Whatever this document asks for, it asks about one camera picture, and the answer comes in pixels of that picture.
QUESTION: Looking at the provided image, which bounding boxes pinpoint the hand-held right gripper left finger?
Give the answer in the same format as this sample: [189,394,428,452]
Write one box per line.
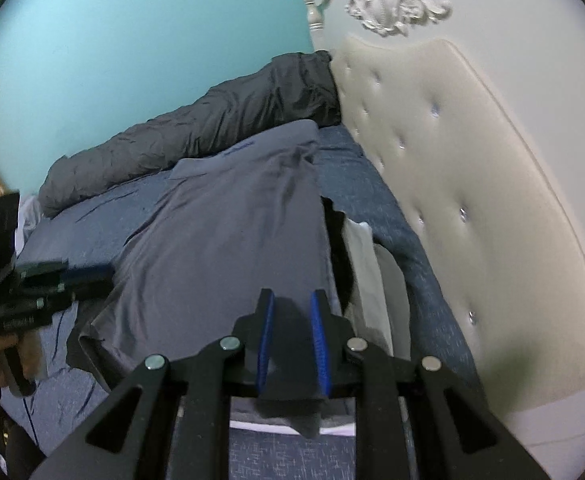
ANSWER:
[30,287,277,480]

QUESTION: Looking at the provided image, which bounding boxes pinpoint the cream tufted headboard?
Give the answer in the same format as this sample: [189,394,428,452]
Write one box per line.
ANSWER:
[303,0,585,458]

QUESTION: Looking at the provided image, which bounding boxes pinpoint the stack of folded clothes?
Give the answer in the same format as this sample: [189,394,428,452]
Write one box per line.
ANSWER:
[230,197,413,436]

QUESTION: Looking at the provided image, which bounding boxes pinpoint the grey shirt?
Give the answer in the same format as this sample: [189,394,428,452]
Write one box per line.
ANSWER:
[67,120,353,438]

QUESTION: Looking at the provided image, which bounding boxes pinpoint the bed with blue sheet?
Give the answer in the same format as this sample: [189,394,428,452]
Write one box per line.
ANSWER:
[0,125,483,480]

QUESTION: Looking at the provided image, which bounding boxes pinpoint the light blue-grey pillow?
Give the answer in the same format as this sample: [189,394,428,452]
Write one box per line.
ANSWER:
[15,195,41,252]

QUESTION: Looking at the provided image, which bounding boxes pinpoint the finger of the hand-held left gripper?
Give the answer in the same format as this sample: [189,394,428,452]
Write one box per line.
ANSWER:
[64,265,115,286]
[72,277,116,306]

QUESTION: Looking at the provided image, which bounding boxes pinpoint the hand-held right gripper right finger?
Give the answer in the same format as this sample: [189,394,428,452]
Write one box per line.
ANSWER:
[310,289,553,480]

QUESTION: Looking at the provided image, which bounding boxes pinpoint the white bedpost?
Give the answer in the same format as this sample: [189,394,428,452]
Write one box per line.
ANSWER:
[303,0,326,52]

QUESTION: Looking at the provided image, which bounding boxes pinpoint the rolled dark grey duvet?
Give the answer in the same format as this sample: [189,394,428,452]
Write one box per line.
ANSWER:
[37,51,343,218]

